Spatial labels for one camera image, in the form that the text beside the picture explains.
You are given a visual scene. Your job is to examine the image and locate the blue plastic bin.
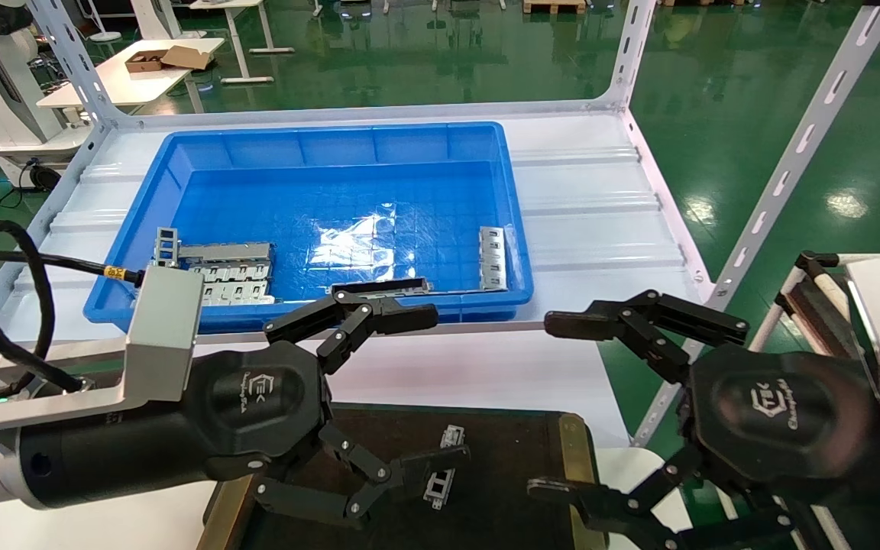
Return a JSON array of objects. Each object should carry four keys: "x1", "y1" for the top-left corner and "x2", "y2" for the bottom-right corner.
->
[{"x1": 84, "y1": 121, "x2": 535, "y2": 335}]

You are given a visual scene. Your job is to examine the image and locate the white floor stand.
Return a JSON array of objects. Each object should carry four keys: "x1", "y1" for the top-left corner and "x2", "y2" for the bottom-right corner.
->
[{"x1": 86, "y1": 0, "x2": 125, "y2": 44}]

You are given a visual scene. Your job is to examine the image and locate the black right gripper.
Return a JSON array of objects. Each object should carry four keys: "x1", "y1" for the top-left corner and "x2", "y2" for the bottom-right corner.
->
[{"x1": 528, "y1": 290, "x2": 880, "y2": 550}]

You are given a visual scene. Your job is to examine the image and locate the wooden pallet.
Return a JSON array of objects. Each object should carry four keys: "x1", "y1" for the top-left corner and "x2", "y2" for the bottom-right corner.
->
[{"x1": 522, "y1": 0, "x2": 587, "y2": 15}]

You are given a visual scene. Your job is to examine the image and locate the silver slotted metal bracket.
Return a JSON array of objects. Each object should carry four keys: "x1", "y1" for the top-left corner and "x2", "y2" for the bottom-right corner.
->
[{"x1": 423, "y1": 425, "x2": 466, "y2": 511}]

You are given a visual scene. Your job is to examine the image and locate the white metal shelf rack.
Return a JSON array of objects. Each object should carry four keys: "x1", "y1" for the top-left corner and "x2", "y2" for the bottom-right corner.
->
[{"x1": 0, "y1": 0, "x2": 880, "y2": 448}]

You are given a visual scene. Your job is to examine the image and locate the small grey slotted frame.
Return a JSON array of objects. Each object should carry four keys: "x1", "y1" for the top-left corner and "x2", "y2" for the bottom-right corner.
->
[{"x1": 153, "y1": 227, "x2": 180, "y2": 268}]

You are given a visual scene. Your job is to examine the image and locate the black floor cables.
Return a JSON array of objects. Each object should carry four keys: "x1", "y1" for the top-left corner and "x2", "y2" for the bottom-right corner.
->
[{"x1": 0, "y1": 157, "x2": 63, "y2": 209}]

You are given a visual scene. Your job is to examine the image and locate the open cardboard box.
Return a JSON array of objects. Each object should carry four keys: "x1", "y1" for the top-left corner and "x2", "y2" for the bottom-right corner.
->
[{"x1": 125, "y1": 45, "x2": 214, "y2": 74}]

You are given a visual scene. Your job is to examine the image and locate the white table with box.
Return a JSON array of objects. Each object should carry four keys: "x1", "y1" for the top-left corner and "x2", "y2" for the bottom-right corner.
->
[{"x1": 37, "y1": 38, "x2": 225, "y2": 115}]

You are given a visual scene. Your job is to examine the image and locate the silver metal bracket part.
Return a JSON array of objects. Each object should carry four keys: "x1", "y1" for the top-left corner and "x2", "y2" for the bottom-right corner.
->
[{"x1": 479, "y1": 226, "x2": 507, "y2": 292}]

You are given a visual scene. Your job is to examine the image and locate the grey stamped metal plate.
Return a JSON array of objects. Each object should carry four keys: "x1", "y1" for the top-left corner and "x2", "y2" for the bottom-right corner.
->
[
  {"x1": 202, "y1": 281, "x2": 272, "y2": 306},
  {"x1": 194, "y1": 263, "x2": 272, "y2": 284},
  {"x1": 179, "y1": 243, "x2": 273, "y2": 264}
]

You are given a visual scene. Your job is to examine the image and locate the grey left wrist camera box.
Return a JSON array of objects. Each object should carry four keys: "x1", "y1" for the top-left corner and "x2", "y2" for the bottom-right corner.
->
[{"x1": 0, "y1": 265, "x2": 205, "y2": 434}]

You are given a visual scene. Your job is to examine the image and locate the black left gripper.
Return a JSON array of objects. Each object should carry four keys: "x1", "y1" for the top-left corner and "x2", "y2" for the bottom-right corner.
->
[{"x1": 18, "y1": 290, "x2": 471, "y2": 529}]

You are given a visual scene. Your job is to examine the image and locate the black rectangular frame part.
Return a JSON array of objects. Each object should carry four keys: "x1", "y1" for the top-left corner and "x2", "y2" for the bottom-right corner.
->
[{"x1": 331, "y1": 277, "x2": 432, "y2": 299}]

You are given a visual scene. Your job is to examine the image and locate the white desk with legs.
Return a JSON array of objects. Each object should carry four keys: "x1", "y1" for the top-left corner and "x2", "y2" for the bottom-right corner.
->
[{"x1": 189, "y1": 0, "x2": 296, "y2": 84}]

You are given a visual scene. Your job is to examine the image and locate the white machine housing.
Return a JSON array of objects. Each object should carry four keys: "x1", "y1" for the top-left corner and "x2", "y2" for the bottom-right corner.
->
[{"x1": 0, "y1": 0, "x2": 94, "y2": 167}]

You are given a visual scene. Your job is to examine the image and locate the black container with brass rim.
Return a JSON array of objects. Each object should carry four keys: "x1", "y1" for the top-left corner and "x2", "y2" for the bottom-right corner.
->
[{"x1": 199, "y1": 401, "x2": 609, "y2": 550}]

